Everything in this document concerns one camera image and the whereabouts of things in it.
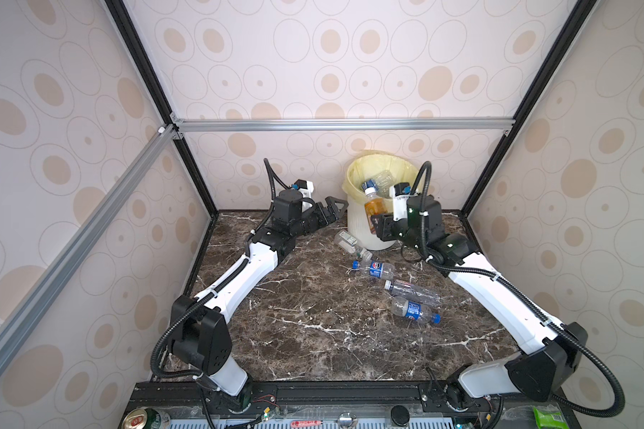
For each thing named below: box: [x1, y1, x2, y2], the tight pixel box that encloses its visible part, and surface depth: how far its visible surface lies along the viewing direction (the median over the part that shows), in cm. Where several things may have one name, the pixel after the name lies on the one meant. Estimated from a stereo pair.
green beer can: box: [121, 407, 162, 429], surface depth 63 cm
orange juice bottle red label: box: [364, 186, 389, 235], surface depth 76 cm
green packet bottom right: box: [533, 403, 570, 429], surface depth 70 cm
